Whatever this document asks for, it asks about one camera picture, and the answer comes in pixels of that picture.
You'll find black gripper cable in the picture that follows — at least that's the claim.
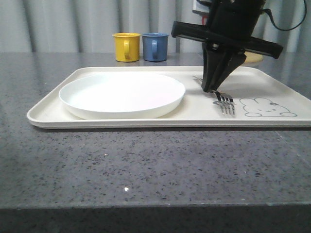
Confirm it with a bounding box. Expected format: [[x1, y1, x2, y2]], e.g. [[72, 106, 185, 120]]
[[262, 0, 307, 32]]

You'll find yellow enamel mug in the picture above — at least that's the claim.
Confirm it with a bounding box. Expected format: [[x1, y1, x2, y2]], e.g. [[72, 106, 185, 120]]
[[112, 33, 140, 62]]

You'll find grey pleated curtain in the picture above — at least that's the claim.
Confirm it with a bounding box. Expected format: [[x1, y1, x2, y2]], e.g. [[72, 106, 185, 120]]
[[0, 0, 311, 52]]

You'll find cream rabbit serving tray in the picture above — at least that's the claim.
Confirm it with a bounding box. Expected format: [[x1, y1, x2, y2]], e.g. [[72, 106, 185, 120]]
[[27, 66, 311, 129]]

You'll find white round plate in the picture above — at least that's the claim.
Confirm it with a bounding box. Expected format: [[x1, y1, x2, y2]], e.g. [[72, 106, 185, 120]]
[[59, 72, 186, 119]]

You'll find wooden mug tree stand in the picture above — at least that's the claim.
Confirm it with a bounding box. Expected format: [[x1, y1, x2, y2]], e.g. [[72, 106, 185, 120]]
[[244, 51, 263, 63]]

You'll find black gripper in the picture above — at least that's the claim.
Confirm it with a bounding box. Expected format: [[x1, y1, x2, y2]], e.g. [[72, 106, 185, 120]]
[[171, 0, 283, 92]]

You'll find blue enamel mug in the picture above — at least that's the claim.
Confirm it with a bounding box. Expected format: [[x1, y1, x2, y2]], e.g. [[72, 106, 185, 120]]
[[142, 33, 169, 62]]

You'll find silver metal fork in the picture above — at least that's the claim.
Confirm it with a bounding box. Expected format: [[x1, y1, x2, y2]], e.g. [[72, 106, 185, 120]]
[[203, 90, 236, 118]]

